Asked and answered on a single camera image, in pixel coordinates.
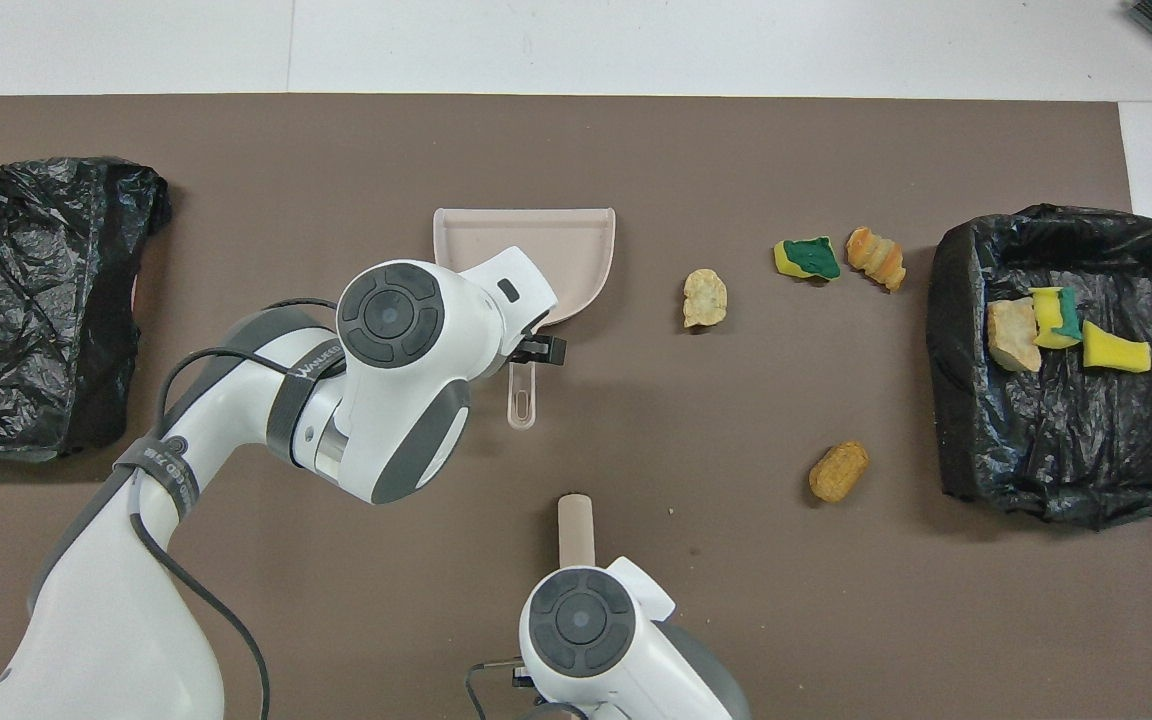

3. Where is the beige plastic dustpan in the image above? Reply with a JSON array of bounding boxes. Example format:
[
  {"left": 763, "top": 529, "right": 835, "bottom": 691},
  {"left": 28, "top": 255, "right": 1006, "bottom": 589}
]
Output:
[{"left": 433, "top": 207, "right": 618, "bottom": 431}]

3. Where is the beige brush with black bristles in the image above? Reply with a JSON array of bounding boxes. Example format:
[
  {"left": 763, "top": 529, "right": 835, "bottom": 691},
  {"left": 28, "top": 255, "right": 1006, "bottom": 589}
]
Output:
[{"left": 557, "top": 494, "right": 596, "bottom": 569}]

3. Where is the brown nugget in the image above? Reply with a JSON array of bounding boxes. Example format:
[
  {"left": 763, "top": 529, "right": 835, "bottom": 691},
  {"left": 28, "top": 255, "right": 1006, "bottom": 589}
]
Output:
[{"left": 808, "top": 440, "right": 871, "bottom": 504}]

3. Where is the pale bread chunk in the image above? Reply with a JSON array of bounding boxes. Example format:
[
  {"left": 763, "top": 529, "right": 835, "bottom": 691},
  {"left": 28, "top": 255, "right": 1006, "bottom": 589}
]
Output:
[{"left": 985, "top": 297, "right": 1043, "bottom": 374}]

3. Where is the notched yellow sponge piece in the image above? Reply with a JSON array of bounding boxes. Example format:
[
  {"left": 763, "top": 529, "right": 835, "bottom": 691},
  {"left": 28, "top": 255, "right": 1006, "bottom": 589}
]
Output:
[{"left": 1029, "top": 286, "right": 1084, "bottom": 351}]

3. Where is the small yellow sponge wedge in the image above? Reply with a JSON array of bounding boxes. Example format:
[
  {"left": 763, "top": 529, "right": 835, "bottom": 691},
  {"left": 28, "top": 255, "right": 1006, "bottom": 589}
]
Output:
[{"left": 1081, "top": 320, "right": 1152, "bottom": 374}]

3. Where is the bin lined with black bag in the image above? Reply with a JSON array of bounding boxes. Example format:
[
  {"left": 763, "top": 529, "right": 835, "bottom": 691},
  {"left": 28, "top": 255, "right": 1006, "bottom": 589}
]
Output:
[
  {"left": 926, "top": 203, "right": 1152, "bottom": 531},
  {"left": 0, "top": 156, "right": 174, "bottom": 463}
]

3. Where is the round pale cracker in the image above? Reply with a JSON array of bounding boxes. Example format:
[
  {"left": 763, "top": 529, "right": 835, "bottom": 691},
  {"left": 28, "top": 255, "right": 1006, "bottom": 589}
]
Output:
[{"left": 682, "top": 268, "right": 729, "bottom": 330}]

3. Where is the brown table mat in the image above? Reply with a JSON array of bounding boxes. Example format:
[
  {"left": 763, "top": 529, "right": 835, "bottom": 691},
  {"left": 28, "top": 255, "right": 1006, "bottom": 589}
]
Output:
[{"left": 0, "top": 95, "right": 1152, "bottom": 720}]

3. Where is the green and yellow sponge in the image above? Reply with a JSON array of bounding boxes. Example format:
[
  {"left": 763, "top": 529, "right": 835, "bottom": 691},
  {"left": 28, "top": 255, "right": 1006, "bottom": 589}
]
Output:
[{"left": 773, "top": 236, "right": 843, "bottom": 284}]

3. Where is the orange striped croissant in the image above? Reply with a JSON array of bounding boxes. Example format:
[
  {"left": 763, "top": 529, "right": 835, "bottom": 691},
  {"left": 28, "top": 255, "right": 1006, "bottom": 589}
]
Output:
[{"left": 845, "top": 227, "right": 908, "bottom": 294}]

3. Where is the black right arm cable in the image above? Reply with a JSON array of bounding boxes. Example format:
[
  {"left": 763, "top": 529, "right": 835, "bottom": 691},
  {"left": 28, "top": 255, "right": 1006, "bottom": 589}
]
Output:
[{"left": 463, "top": 658, "right": 537, "bottom": 720}]

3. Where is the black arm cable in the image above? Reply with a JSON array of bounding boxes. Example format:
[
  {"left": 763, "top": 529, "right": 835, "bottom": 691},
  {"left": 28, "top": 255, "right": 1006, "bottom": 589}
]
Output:
[
  {"left": 463, "top": 658, "right": 537, "bottom": 720},
  {"left": 131, "top": 297, "right": 337, "bottom": 720}
]

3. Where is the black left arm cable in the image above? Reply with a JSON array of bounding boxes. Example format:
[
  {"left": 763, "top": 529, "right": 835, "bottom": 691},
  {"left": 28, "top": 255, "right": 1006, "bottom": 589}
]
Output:
[{"left": 131, "top": 297, "right": 337, "bottom": 720}]

